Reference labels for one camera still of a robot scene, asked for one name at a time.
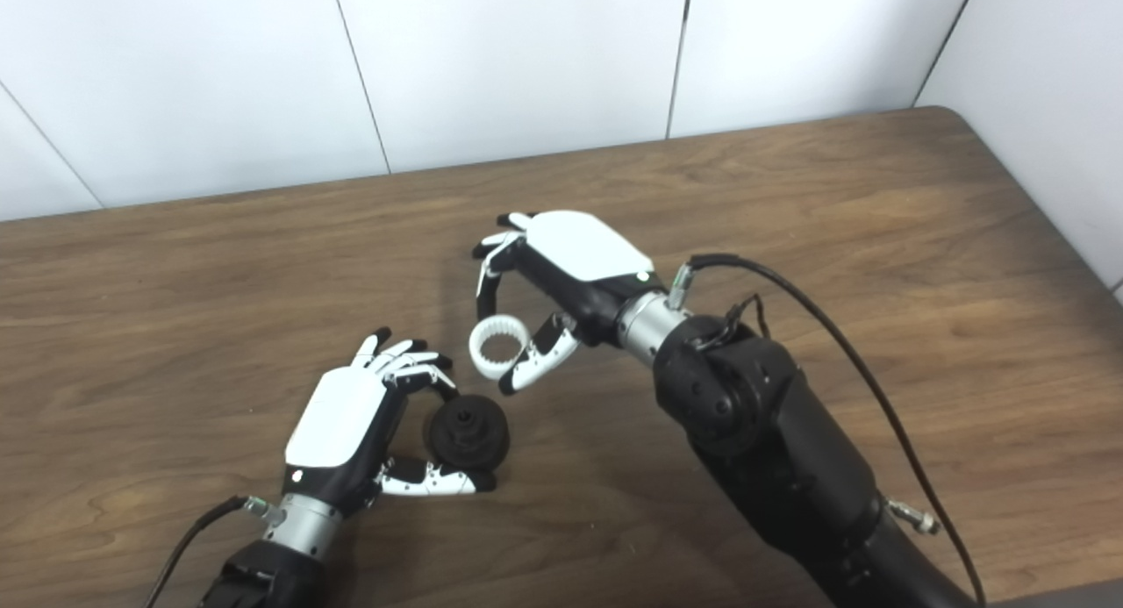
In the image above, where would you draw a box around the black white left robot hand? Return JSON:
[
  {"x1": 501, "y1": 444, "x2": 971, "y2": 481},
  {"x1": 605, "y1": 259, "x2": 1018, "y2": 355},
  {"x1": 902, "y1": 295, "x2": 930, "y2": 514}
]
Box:
[{"x1": 281, "y1": 327, "x2": 497, "y2": 517}]

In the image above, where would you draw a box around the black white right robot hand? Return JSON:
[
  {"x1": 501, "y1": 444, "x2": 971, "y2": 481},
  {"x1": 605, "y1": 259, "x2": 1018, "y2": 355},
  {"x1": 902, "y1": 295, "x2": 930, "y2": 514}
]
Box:
[{"x1": 471, "y1": 210, "x2": 668, "y2": 396}]

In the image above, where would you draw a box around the round black plastic part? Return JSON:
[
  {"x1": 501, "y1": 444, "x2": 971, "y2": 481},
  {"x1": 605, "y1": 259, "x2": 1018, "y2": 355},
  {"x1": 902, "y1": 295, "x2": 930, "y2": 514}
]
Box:
[{"x1": 424, "y1": 395, "x2": 511, "y2": 473}]

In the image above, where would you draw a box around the white plastic ring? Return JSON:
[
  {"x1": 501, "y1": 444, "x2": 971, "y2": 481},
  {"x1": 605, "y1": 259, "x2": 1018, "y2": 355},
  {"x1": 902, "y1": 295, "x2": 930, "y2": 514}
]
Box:
[{"x1": 469, "y1": 315, "x2": 533, "y2": 381}]

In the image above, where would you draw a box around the thin black wire loop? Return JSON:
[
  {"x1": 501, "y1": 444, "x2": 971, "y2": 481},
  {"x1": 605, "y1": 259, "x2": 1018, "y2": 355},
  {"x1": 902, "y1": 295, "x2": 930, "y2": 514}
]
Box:
[{"x1": 697, "y1": 294, "x2": 771, "y2": 350}]

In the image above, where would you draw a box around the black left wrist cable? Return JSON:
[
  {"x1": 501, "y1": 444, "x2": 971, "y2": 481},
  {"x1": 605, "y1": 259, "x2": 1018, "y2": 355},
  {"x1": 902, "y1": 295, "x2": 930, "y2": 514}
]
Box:
[{"x1": 140, "y1": 494, "x2": 286, "y2": 608}]

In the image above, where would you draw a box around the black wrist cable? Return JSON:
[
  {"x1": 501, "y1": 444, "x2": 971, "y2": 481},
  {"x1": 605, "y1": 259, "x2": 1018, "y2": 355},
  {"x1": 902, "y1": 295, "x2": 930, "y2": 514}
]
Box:
[
  {"x1": 140, "y1": 494, "x2": 286, "y2": 608},
  {"x1": 671, "y1": 254, "x2": 988, "y2": 608}
]

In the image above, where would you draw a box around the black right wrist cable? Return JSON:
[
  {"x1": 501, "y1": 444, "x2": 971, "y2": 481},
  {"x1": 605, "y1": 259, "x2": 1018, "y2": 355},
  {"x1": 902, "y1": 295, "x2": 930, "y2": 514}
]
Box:
[{"x1": 671, "y1": 254, "x2": 988, "y2": 608}]

